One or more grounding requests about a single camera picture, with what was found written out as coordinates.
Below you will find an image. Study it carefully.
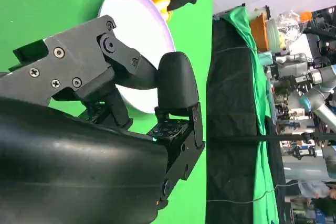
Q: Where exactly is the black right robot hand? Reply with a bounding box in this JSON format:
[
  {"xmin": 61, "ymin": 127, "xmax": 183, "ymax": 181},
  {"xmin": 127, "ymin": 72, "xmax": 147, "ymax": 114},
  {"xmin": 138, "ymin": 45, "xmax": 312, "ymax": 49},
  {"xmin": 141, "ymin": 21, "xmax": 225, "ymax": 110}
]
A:
[{"xmin": 0, "ymin": 14, "xmax": 206, "ymax": 224}]

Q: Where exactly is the lilac plate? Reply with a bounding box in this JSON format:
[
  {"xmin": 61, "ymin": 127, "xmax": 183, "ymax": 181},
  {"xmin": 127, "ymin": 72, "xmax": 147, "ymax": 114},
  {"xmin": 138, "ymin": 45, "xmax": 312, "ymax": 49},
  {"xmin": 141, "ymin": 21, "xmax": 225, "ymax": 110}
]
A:
[{"xmin": 98, "ymin": 0, "xmax": 176, "ymax": 114}]

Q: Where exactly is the orange box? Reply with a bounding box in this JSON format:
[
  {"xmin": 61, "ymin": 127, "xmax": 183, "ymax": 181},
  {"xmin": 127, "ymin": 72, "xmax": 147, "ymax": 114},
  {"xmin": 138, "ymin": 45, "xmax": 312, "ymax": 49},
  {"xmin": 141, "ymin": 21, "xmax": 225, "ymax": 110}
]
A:
[{"xmin": 249, "ymin": 14, "xmax": 270, "ymax": 53}]

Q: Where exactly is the teal box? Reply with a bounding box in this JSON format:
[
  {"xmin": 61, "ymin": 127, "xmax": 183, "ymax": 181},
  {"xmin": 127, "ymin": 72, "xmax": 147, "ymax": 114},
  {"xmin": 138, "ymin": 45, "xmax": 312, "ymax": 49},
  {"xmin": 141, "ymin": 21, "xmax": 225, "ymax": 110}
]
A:
[{"xmin": 258, "ymin": 51, "xmax": 274, "ymax": 65}]

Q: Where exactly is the clear plastic bag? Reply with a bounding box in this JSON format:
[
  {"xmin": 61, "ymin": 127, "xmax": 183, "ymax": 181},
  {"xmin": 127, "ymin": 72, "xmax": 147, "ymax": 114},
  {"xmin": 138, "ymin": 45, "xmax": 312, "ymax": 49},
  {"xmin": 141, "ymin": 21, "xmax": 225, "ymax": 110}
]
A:
[{"xmin": 278, "ymin": 10, "xmax": 302, "ymax": 38}]

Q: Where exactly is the black backdrop cloth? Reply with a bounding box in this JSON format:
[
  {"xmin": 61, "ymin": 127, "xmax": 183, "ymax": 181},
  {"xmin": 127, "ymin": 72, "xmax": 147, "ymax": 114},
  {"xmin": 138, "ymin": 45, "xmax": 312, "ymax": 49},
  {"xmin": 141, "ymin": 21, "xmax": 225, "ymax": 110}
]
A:
[{"xmin": 206, "ymin": 16, "xmax": 287, "ymax": 224}]

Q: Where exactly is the green table cloth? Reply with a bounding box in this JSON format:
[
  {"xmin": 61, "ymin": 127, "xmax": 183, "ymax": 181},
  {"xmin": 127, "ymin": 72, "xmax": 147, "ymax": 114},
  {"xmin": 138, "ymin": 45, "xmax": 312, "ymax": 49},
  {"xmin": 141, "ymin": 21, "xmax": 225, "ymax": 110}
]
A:
[{"xmin": 0, "ymin": 0, "xmax": 280, "ymax": 224}]

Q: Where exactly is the black horizontal pole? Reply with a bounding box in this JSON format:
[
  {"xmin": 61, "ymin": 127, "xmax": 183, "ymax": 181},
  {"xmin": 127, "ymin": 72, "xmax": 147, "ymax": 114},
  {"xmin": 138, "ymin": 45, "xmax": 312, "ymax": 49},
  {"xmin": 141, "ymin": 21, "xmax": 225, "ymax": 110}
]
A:
[{"xmin": 209, "ymin": 132, "xmax": 336, "ymax": 143}]

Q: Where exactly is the person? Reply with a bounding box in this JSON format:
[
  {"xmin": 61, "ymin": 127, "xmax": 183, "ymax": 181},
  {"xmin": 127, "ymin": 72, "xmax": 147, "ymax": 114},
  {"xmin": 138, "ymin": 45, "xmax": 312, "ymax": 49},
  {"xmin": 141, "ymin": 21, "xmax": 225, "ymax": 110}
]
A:
[{"xmin": 299, "ymin": 179, "xmax": 336, "ymax": 217}]

